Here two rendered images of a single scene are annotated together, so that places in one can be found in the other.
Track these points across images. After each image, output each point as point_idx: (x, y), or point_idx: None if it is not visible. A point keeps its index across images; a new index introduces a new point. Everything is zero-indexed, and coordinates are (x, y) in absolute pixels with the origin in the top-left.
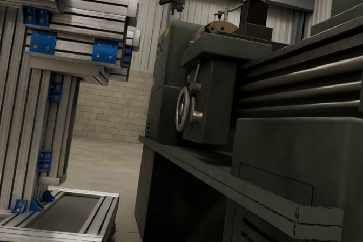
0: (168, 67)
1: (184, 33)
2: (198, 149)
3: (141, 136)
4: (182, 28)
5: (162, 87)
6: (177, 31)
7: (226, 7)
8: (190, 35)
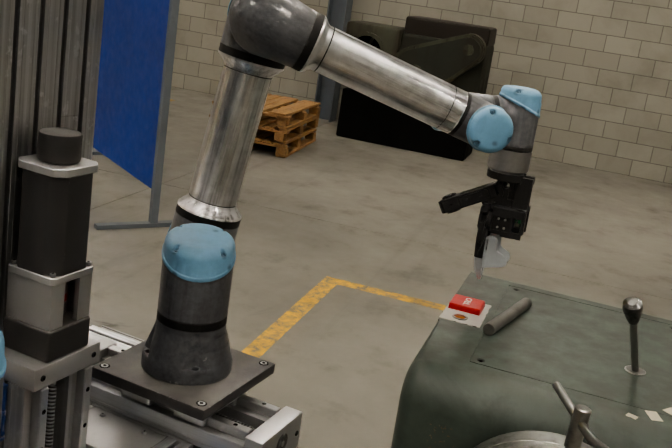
0: None
1: (441, 431)
2: None
3: None
4: (434, 412)
5: None
6: (416, 419)
7: (576, 409)
8: (462, 439)
